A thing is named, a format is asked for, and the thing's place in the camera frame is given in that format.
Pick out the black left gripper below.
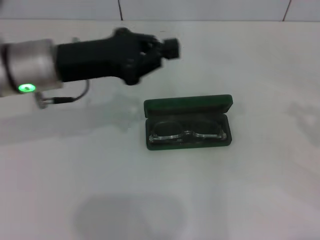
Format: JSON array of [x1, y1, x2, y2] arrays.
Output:
[[56, 27, 182, 86]]

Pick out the clear white glasses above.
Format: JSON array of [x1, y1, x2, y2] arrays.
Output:
[[148, 119, 228, 146]]

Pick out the green glasses case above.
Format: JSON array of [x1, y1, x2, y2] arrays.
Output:
[[143, 94, 234, 152]]

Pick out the left gripper cable with plug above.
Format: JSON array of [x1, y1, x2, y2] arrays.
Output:
[[34, 79, 91, 110]]

